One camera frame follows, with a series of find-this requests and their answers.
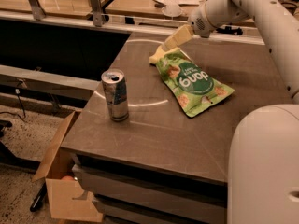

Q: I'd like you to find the grey metal post middle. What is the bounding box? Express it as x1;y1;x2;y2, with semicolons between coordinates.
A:
90;0;104;27

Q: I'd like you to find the cardboard box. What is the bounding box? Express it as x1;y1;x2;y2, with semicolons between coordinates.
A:
32;111;103;224

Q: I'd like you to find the grey metal post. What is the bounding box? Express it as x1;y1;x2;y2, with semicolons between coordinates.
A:
90;0;104;27
28;0;46;21

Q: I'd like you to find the black cable on floor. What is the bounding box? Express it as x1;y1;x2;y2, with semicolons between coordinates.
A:
0;88;28;123

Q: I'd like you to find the grey drawer front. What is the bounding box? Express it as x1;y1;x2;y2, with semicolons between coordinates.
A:
72;164;227;224

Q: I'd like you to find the green snack bag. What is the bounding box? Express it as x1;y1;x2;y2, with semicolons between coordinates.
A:
156;50;235;118

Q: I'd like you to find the orange ball in box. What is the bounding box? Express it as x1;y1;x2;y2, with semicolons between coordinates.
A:
61;175;75;181

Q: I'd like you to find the black cable on desk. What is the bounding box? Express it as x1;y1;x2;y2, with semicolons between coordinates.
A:
216;25;244;36

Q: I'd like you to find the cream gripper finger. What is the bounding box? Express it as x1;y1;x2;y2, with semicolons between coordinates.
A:
163;24;193;51

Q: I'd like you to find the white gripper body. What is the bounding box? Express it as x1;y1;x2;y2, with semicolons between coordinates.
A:
188;2;215;38

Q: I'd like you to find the black chair base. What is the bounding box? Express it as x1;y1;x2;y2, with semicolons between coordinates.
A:
0;119;40;172

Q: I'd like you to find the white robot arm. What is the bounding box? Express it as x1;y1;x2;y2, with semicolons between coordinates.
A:
180;0;299;224

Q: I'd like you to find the silver redbull can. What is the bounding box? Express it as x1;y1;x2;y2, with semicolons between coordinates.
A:
101;69;129;121

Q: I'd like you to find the yellow sponge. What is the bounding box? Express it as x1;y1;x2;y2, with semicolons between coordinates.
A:
149;45;179;65

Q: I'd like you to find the grey metal post left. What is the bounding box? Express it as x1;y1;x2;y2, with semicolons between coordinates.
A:
28;0;46;21

